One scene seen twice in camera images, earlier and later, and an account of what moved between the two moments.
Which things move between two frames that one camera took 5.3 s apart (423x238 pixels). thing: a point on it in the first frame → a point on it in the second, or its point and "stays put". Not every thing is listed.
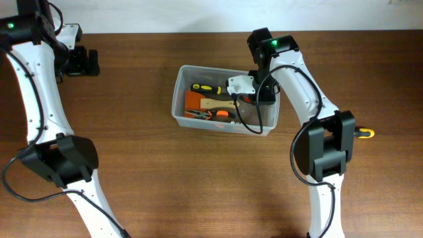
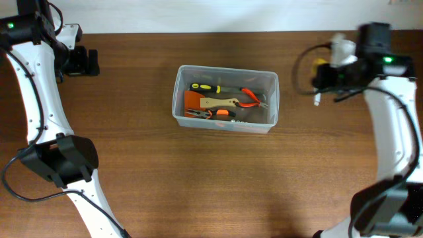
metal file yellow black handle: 216,89 stays put
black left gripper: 80,61 stays put
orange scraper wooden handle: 195,101 stays put
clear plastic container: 201,100 stays put
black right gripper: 266,96 → 320,81
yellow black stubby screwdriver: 365,133 → 316,94
